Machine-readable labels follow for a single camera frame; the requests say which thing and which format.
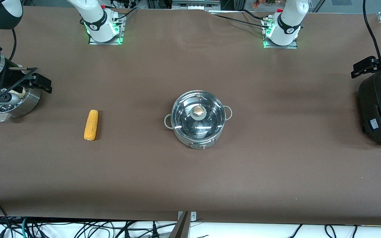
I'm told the yellow corn cob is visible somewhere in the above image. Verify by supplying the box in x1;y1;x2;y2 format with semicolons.
84;110;99;141

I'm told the glass pot lid with knob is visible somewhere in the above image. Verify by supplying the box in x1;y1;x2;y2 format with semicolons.
171;91;226;139

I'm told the silver steamer pot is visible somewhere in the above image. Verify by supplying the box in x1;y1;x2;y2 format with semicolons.
0;84;41;123

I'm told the black rice cooker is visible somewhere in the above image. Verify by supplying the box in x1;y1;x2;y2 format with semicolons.
358;71;381;146

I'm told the brown table cover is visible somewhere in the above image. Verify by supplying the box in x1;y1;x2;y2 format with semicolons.
0;6;381;225

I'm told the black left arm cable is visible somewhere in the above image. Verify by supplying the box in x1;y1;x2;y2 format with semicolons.
362;0;381;62

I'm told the black base plug cable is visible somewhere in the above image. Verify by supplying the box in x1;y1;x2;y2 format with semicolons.
115;7;140;22

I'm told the short black table cable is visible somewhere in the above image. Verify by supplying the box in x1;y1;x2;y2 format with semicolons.
240;9;268;21

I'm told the long black table cable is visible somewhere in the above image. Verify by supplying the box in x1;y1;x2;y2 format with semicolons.
210;13;268;29

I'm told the steel pot with handles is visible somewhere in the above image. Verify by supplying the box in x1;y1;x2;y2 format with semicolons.
164;90;233;150

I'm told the metal table edge bracket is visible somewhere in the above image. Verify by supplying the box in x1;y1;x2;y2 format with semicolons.
177;211;197;221

